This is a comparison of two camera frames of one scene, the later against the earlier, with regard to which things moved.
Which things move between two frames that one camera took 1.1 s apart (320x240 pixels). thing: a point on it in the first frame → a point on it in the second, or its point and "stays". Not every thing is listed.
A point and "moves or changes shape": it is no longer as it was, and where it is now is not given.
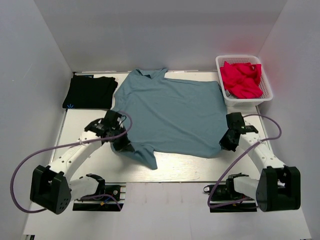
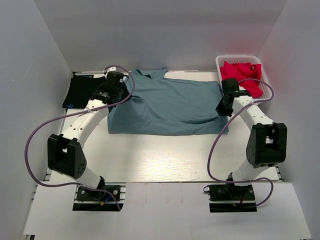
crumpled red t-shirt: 241,80 stays
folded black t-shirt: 85,91 stays
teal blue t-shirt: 170,116 moves or changes shape
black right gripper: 225,145 → 222,111
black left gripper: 125,145 → 126,91
